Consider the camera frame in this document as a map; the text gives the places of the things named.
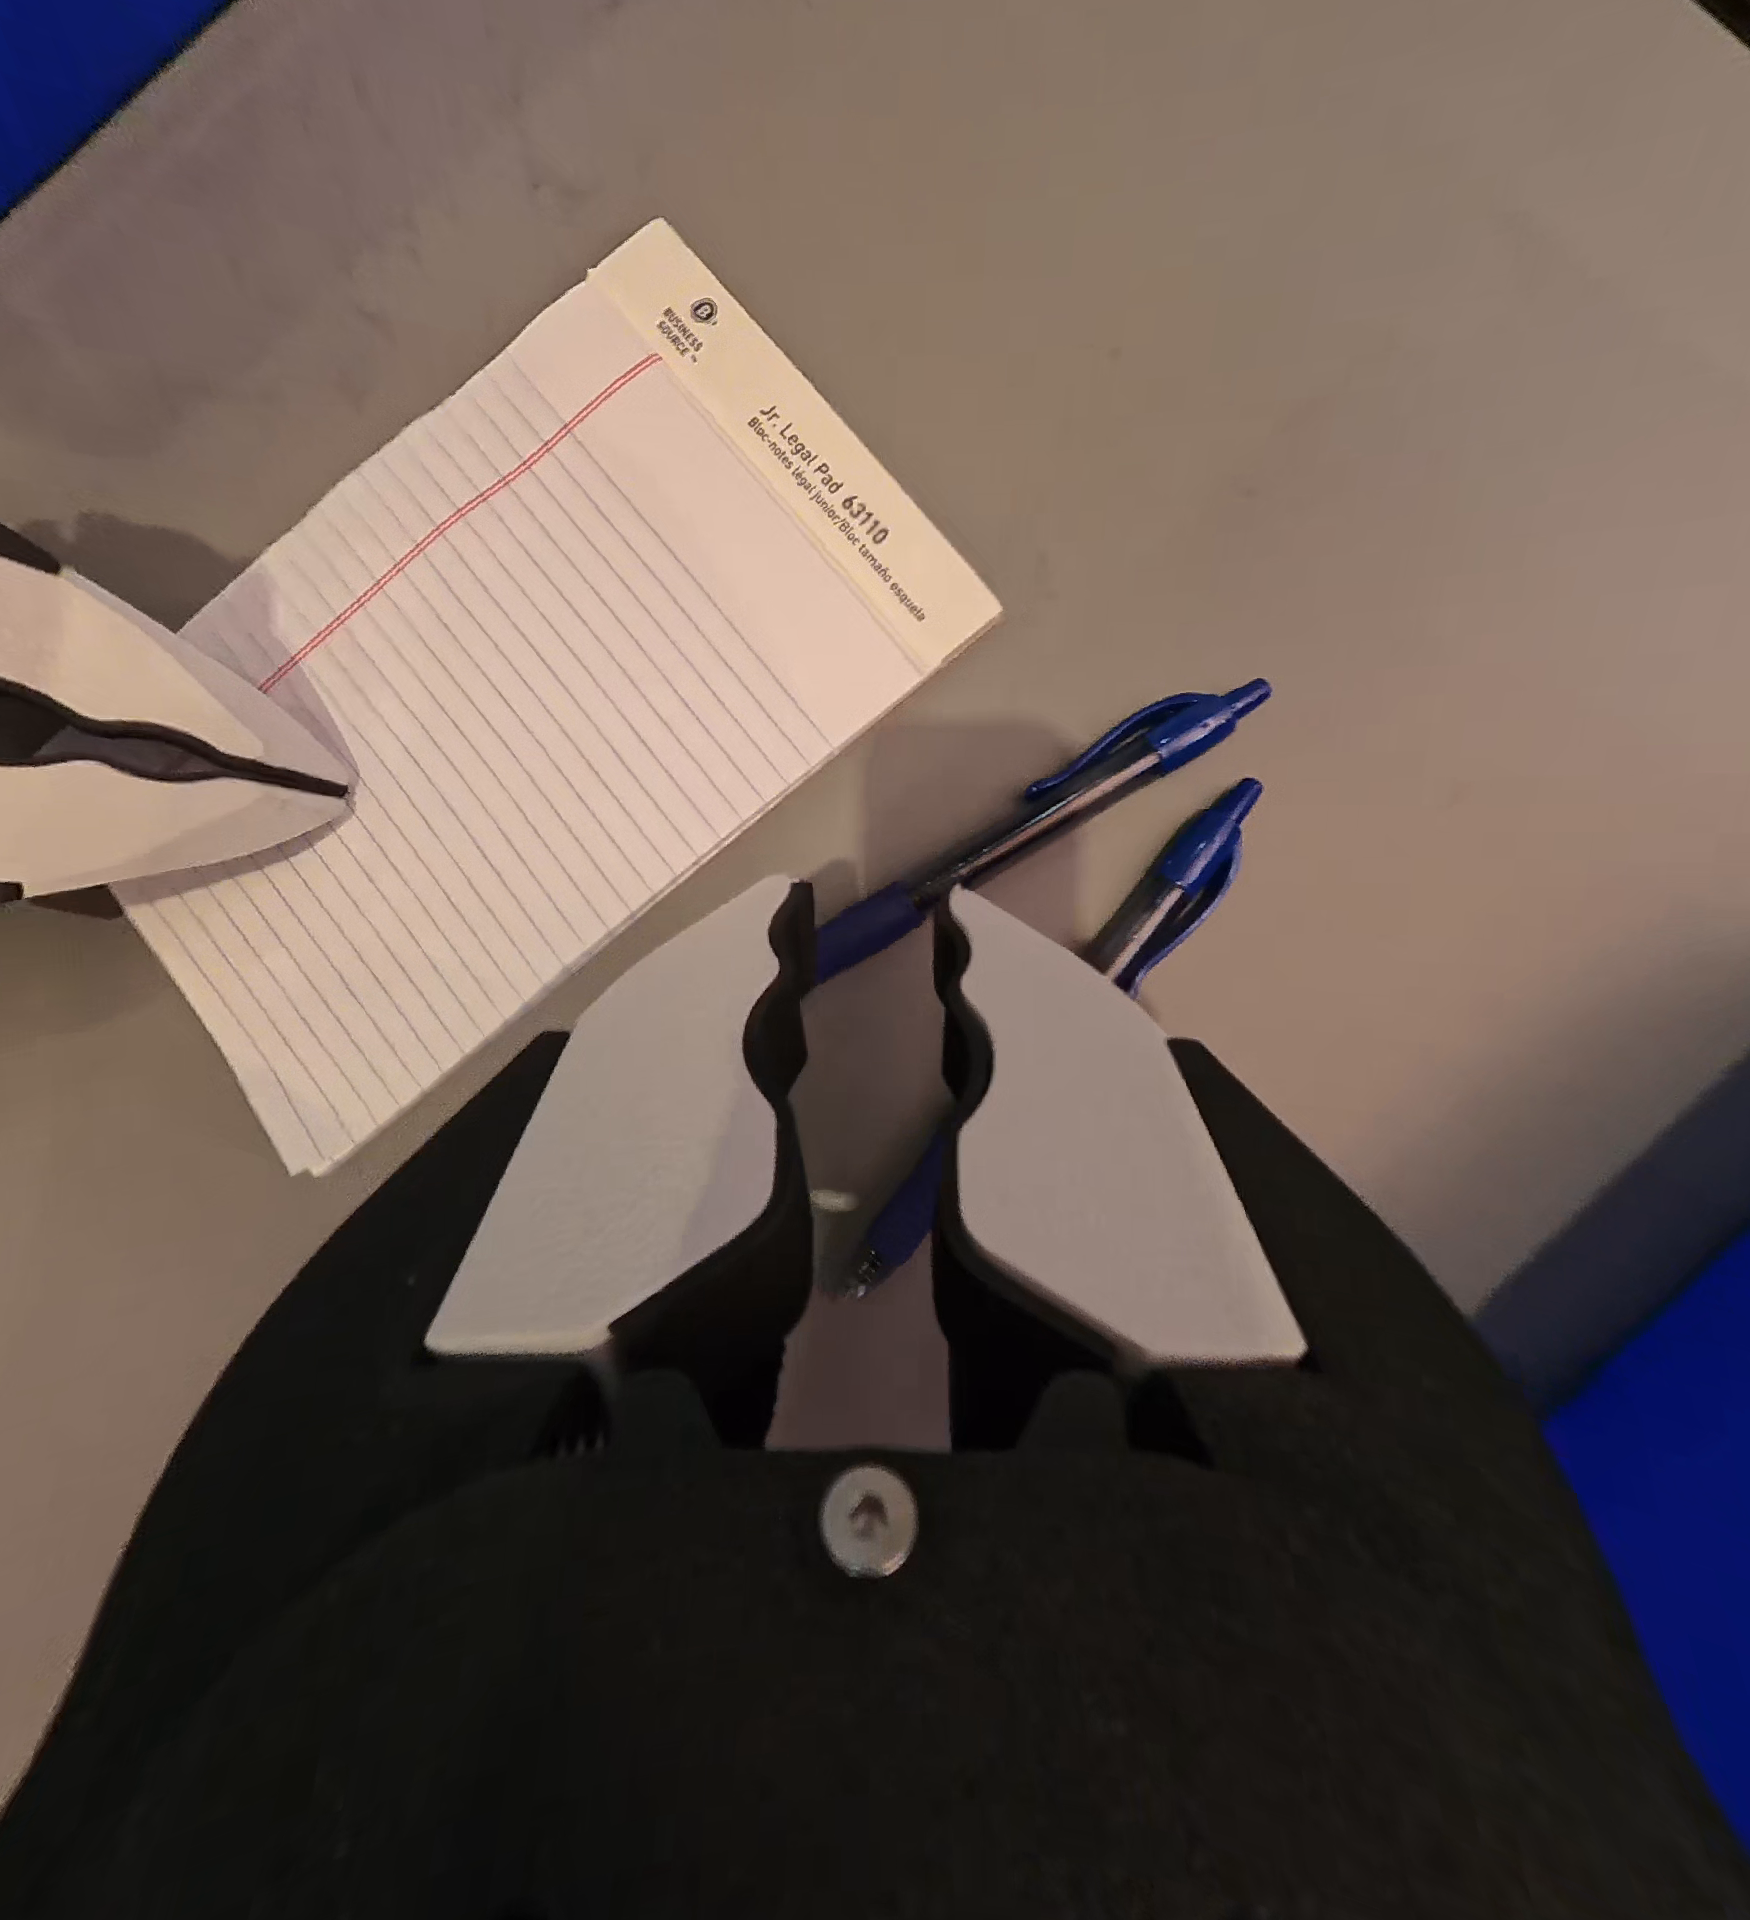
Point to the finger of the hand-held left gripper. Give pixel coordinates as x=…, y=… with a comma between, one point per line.
x=64, y=825
x=64, y=630

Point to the white lined notepad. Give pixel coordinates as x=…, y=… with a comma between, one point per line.
x=590, y=599

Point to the blue pen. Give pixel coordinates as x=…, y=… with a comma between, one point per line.
x=1209, y=839
x=876, y=918

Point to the blue plastic bin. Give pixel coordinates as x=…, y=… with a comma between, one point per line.
x=1715, y=1502
x=5, y=106

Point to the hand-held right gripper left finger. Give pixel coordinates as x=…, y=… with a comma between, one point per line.
x=605, y=1171

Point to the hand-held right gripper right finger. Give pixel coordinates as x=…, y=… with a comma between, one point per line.
x=1115, y=1171

